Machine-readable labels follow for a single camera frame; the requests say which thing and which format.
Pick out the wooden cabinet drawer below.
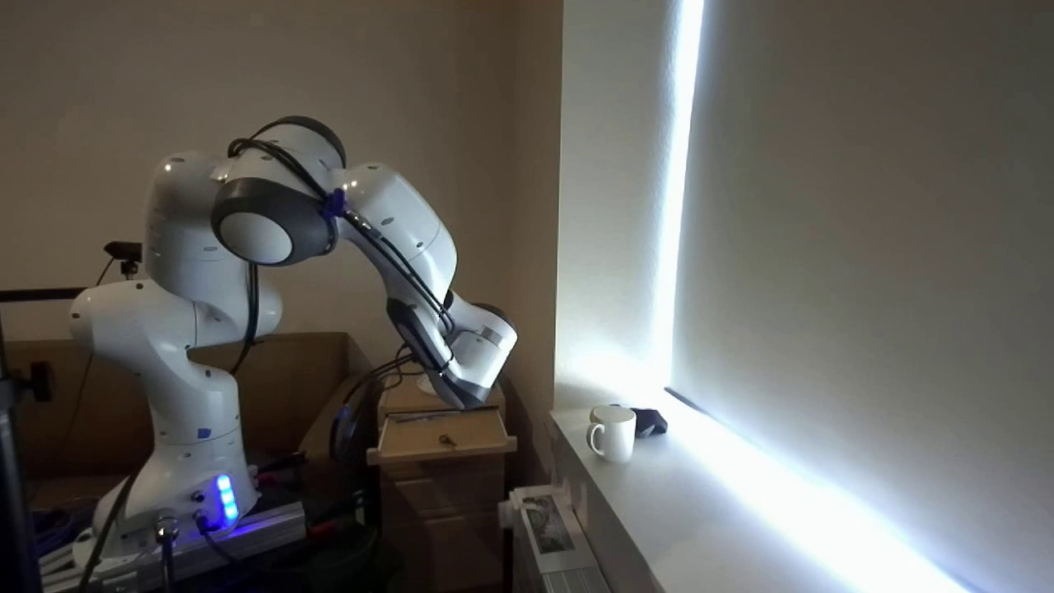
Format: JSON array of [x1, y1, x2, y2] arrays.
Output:
[[363, 413, 520, 469]]

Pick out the white mug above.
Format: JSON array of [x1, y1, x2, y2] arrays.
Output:
[[584, 401, 638, 466]]

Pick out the small dark object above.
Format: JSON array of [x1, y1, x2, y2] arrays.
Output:
[[632, 404, 671, 443]]

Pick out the wooden cabinet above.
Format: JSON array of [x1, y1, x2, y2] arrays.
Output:
[[376, 373, 520, 593]]

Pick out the white window sill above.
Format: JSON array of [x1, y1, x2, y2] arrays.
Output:
[[545, 400, 974, 593]]

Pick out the black table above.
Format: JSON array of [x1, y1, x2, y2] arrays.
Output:
[[42, 525, 407, 593]]

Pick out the grey roller blind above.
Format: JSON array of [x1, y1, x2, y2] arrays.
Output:
[[668, 0, 1054, 593]]

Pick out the black horizontal bar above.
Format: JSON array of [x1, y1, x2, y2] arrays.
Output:
[[0, 279, 94, 306]]

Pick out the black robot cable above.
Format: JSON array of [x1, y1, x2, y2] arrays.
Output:
[[223, 111, 464, 486]]

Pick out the black camera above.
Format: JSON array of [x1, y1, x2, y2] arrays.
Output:
[[102, 242, 150, 279]]

